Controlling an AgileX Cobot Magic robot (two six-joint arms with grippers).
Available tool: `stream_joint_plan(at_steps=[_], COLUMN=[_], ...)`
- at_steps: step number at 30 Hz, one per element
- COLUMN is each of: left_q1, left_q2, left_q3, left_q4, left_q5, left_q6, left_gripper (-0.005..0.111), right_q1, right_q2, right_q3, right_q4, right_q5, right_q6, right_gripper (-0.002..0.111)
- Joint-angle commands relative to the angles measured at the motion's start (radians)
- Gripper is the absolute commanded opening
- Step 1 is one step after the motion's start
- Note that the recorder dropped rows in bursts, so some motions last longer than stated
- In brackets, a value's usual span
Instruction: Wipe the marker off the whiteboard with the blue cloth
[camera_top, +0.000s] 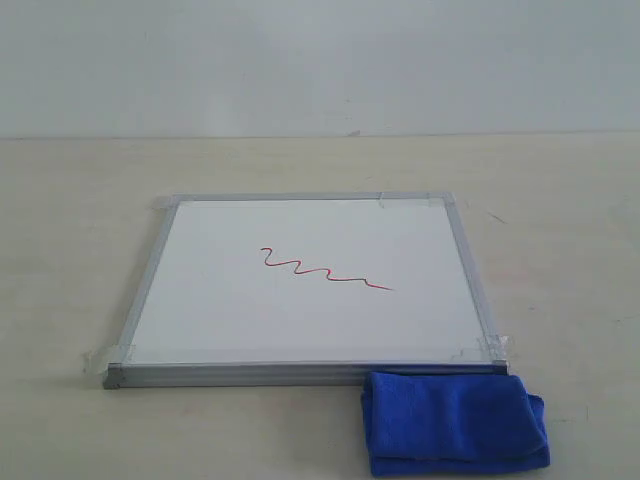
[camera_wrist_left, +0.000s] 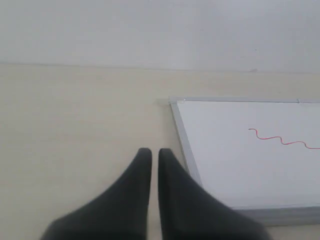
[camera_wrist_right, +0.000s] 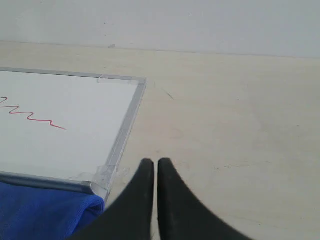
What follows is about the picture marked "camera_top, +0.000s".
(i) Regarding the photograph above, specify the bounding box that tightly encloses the blue microfiber cloth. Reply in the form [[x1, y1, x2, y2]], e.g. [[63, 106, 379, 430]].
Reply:
[[361, 372, 551, 477]]

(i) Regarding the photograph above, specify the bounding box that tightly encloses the white aluminium-framed whiteboard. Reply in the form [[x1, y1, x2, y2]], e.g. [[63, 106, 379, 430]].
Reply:
[[103, 192, 508, 389]]

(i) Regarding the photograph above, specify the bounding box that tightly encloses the clear tape back-right corner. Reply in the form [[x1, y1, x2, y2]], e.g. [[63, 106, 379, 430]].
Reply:
[[377, 192, 446, 209]]

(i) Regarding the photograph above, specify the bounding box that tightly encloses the clear tape back-left corner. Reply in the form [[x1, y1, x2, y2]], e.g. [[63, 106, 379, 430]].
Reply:
[[151, 195, 181, 210]]

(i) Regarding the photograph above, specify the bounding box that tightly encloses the clear tape front-left corner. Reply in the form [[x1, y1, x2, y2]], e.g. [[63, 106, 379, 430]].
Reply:
[[81, 344, 133, 376]]

